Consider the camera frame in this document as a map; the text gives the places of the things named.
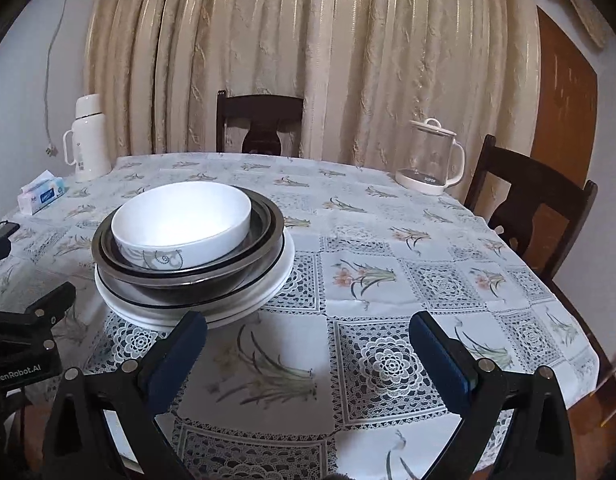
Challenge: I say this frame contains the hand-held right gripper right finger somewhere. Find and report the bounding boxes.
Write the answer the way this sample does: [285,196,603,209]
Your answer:
[408,310,576,480]

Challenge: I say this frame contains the blue tissue box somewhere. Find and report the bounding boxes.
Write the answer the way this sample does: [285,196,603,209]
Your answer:
[17,170,67,217]

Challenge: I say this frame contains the white floral bowl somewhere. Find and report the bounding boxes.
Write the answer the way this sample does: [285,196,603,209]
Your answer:
[110,181,252,271]

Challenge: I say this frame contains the dark wooden chair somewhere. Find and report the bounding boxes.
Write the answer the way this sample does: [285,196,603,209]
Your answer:
[463,134,600,281]
[215,90,305,158]

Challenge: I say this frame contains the glass electric kettle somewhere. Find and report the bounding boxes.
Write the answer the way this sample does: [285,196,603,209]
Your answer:
[394,117,467,197]

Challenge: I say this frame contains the beige draped cloth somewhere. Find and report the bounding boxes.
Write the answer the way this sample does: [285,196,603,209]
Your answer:
[528,0,616,51]

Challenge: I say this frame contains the beige curtain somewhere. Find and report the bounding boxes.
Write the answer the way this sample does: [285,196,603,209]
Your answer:
[83,0,544,196]

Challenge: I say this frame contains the floral lace-print tablecloth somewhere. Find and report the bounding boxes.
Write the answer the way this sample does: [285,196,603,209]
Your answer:
[0,152,601,480]

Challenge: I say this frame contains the grey power cable with plug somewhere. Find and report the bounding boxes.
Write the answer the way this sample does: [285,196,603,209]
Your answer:
[42,0,89,158]

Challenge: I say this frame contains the cream thermos jug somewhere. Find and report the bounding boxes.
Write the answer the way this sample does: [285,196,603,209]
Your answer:
[63,93,112,183]

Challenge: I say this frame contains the white plate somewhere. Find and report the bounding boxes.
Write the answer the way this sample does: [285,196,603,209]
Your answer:
[94,232,295,318]
[100,260,289,332]

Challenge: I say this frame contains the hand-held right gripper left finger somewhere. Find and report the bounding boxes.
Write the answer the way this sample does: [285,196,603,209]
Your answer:
[40,311,209,480]

